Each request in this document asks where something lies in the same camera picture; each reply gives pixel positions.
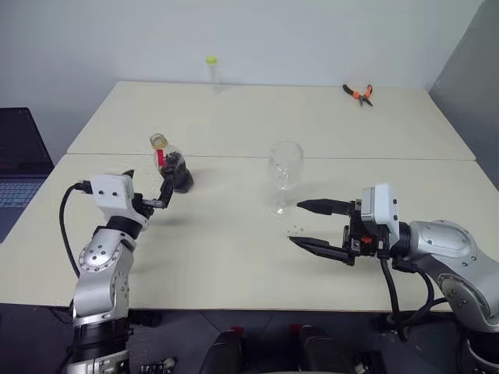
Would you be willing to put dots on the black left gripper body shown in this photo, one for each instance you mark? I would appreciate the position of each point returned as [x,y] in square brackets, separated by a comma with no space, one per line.
[150,204]

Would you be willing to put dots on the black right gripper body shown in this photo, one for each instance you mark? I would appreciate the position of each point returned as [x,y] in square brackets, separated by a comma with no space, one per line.
[358,233]

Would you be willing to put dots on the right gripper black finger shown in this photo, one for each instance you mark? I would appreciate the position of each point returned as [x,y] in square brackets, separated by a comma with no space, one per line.
[319,248]
[327,206]

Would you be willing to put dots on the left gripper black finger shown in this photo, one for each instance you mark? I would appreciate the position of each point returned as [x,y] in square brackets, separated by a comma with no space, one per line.
[128,173]
[167,191]

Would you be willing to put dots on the plastic bottle with dark liquid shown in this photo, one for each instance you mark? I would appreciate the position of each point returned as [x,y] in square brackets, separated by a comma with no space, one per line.
[177,175]

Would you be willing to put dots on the clear wine glass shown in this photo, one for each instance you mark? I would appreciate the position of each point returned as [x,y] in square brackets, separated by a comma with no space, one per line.
[284,163]

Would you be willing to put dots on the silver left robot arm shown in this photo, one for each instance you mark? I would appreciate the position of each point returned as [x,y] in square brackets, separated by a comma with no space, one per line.
[97,272]

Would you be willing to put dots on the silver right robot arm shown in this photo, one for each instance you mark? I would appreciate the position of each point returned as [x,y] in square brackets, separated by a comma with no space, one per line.
[452,249]

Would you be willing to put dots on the dark rounded shape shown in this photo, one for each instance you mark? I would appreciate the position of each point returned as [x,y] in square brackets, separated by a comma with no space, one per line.
[321,350]
[224,354]

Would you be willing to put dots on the dark laptop computer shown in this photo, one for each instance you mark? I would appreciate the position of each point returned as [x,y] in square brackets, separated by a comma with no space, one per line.
[19,156]

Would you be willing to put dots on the orange and black pliers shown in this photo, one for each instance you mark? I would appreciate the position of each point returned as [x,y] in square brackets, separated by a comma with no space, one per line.
[360,95]

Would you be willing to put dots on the clear tube with yellow cap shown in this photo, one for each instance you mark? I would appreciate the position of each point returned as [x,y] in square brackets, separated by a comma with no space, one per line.
[215,76]

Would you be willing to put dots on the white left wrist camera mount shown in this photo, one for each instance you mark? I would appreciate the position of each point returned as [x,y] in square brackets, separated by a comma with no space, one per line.
[113,192]

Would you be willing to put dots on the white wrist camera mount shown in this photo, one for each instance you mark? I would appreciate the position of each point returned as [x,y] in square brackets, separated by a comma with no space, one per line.
[113,192]
[380,204]

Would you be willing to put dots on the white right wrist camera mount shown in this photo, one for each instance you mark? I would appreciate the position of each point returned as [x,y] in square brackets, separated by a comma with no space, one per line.
[380,204]

